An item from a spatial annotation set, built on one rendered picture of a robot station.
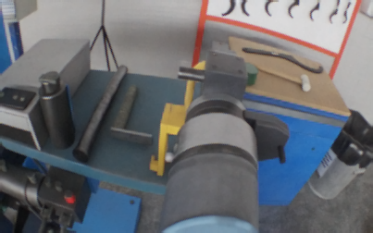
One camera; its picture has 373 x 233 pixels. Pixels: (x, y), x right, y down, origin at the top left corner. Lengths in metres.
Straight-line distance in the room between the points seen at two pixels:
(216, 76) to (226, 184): 0.13
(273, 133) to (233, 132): 0.07
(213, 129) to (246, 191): 0.07
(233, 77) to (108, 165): 0.40
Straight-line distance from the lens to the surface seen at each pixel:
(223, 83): 0.30
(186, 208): 0.20
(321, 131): 1.44
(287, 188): 1.80
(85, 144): 0.62
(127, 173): 0.60
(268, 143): 0.32
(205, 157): 0.23
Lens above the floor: 1.55
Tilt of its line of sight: 41 degrees down
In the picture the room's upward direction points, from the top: 10 degrees clockwise
